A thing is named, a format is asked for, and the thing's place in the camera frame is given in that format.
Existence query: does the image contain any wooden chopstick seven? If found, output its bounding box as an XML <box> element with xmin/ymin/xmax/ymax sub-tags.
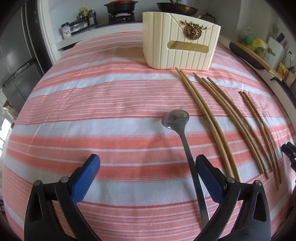
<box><xmin>239</xmin><ymin>91</ymin><xmax>282</xmax><ymax>188</ymax></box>

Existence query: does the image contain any black gas stove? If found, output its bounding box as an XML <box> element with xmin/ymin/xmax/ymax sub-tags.
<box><xmin>94</xmin><ymin>13</ymin><xmax>142</xmax><ymax>29</ymax></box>

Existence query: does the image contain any wooden chopstick four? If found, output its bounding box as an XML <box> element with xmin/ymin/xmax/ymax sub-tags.
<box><xmin>195</xmin><ymin>75</ymin><xmax>269</xmax><ymax>179</ymax></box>

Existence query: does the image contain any grey refrigerator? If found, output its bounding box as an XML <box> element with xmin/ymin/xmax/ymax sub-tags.
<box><xmin>1</xmin><ymin>1</ymin><xmax>46</xmax><ymax>113</ymax></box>

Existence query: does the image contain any wooden chopstick six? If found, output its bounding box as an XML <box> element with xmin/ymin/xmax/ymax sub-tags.
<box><xmin>239</xmin><ymin>91</ymin><xmax>280</xmax><ymax>190</ymax></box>

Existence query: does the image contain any black pot red lid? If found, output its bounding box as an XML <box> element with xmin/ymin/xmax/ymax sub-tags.
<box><xmin>104</xmin><ymin>1</ymin><xmax>137</xmax><ymax>15</ymax></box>

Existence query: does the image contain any large steel spoon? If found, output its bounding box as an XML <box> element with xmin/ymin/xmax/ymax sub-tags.
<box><xmin>162</xmin><ymin>110</ymin><xmax>209</xmax><ymax>227</ymax></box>

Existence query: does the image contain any black wok with lid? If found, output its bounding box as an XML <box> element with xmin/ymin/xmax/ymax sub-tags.
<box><xmin>157</xmin><ymin>1</ymin><xmax>198</xmax><ymax>16</ymax></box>

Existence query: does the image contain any wooden cutting board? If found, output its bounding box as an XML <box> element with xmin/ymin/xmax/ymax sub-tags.
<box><xmin>229</xmin><ymin>40</ymin><xmax>282</xmax><ymax>81</ymax></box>

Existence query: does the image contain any wooden chopstick two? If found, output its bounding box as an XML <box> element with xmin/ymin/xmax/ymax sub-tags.
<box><xmin>179</xmin><ymin>70</ymin><xmax>241</xmax><ymax>183</ymax></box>

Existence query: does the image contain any white spice jar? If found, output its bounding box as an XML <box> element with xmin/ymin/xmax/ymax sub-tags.
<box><xmin>61</xmin><ymin>22</ymin><xmax>72</xmax><ymax>39</ymax></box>

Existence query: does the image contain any yellow seasoning box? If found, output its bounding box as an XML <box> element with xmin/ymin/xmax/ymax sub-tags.
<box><xmin>277</xmin><ymin>62</ymin><xmax>290</xmax><ymax>80</ymax></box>

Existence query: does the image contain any dark glass kettle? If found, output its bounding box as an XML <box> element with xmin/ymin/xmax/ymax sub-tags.
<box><xmin>202</xmin><ymin>12</ymin><xmax>216</xmax><ymax>23</ymax></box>

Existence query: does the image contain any wooden chopstick three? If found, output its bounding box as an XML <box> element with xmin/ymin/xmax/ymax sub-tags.
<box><xmin>194</xmin><ymin>74</ymin><xmax>260</xmax><ymax>173</ymax></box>

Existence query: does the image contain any wooden chopstick one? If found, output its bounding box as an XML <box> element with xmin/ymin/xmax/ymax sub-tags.
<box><xmin>174</xmin><ymin>67</ymin><xmax>234</xmax><ymax>180</ymax></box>

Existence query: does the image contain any wooden chopstick five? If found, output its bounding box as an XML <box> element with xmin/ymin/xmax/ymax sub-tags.
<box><xmin>207</xmin><ymin>77</ymin><xmax>273</xmax><ymax>170</ymax></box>

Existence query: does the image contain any condiment bottles rack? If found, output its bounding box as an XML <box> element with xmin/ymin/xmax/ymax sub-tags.
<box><xmin>69</xmin><ymin>6</ymin><xmax>97</xmax><ymax>34</ymax></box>

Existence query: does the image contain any yellow green plastic bag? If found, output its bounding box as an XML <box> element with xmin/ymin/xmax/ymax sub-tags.
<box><xmin>240</xmin><ymin>27</ymin><xmax>275</xmax><ymax>58</ymax></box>

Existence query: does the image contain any cream utensil holder box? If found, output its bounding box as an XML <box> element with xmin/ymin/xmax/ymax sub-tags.
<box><xmin>142</xmin><ymin>11</ymin><xmax>221</xmax><ymax>71</ymax></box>

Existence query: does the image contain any white knife block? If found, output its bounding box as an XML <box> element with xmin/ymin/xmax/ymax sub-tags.
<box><xmin>264</xmin><ymin>37</ymin><xmax>285</xmax><ymax>70</ymax></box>

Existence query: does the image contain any pink striped tablecloth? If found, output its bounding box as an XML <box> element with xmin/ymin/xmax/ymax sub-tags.
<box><xmin>1</xmin><ymin>29</ymin><xmax>296</xmax><ymax>241</ymax></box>

